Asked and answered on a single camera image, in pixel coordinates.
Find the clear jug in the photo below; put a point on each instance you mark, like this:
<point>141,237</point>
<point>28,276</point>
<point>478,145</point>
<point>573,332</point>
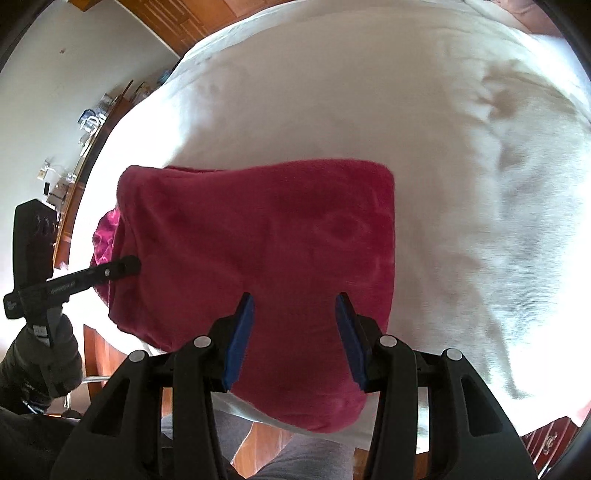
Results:
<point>88,121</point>

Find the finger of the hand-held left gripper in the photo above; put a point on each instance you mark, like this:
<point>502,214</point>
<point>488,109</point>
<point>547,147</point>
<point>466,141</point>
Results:
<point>106,272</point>

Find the red embossed fleece blanket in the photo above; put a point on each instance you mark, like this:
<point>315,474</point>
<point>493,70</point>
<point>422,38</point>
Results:
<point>254,230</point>

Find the white duvet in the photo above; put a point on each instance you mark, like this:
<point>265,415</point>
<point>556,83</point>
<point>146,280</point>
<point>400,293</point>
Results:
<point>369,115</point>

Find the wooden wardrobe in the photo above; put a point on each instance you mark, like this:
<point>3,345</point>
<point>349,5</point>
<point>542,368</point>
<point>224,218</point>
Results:
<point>184,23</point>

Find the person's left hand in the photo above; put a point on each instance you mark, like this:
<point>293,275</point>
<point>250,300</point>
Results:
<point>51,364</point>

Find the person's grey trousers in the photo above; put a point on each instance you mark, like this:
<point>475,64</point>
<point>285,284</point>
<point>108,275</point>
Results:
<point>286,454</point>

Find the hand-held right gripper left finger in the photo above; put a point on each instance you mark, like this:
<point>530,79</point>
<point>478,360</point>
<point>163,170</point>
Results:
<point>238,346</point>

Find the person's left forearm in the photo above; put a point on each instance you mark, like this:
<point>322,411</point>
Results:
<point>27,438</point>

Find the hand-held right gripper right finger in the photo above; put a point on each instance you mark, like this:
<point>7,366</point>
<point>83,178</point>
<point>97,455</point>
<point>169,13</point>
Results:
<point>351,346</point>

